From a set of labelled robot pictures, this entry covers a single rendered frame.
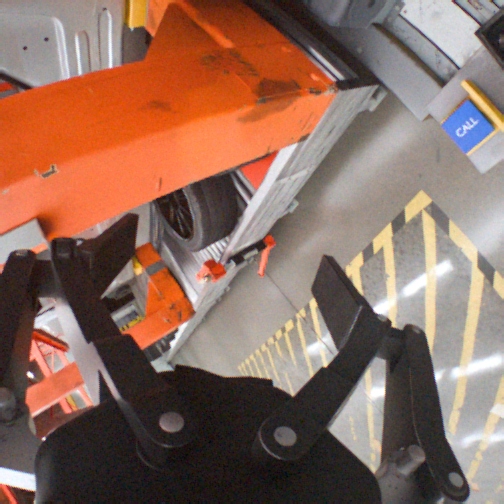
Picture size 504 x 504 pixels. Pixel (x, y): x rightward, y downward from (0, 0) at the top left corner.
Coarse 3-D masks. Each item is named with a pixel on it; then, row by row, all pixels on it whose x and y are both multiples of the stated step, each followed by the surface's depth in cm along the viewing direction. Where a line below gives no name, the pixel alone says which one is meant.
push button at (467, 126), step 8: (464, 104) 42; (472, 104) 41; (456, 112) 44; (464, 112) 43; (472, 112) 42; (480, 112) 41; (448, 120) 46; (456, 120) 45; (464, 120) 44; (472, 120) 43; (480, 120) 42; (488, 120) 41; (448, 128) 47; (456, 128) 46; (464, 128) 44; (472, 128) 43; (480, 128) 42; (488, 128) 41; (456, 136) 46; (464, 136) 45; (472, 136) 44; (480, 136) 43; (464, 144) 46; (472, 144) 45; (464, 152) 46
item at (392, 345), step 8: (368, 304) 17; (392, 328) 15; (392, 336) 14; (400, 336) 14; (384, 344) 14; (392, 344) 14; (400, 344) 14; (384, 352) 14; (392, 352) 14; (400, 352) 14; (392, 360) 14
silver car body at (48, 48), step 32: (0, 0) 41; (32, 0) 45; (64, 0) 50; (96, 0) 54; (0, 32) 48; (32, 32) 53; (64, 32) 56; (96, 32) 62; (0, 64) 53; (32, 64) 59; (64, 64) 64; (96, 64) 70; (128, 288) 264
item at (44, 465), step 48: (192, 384) 8; (240, 384) 9; (96, 432) 6; (240, 432) 7; (48, 480) 5; (96, 480) 5; (144, 480) 5; (192, 480) 5; (240, 480) 6; (288, 480) 6; (336, 480) 6
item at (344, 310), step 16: (320, 272) 21; (336, 272) 18; (320, 288) 20; (336, 288) 18; (352, 288) 16; (320, 304) 19; (336, 304) 17; (352, 304) 15; (336, 320) 17; (352, 320) 15; (336, 336) 16
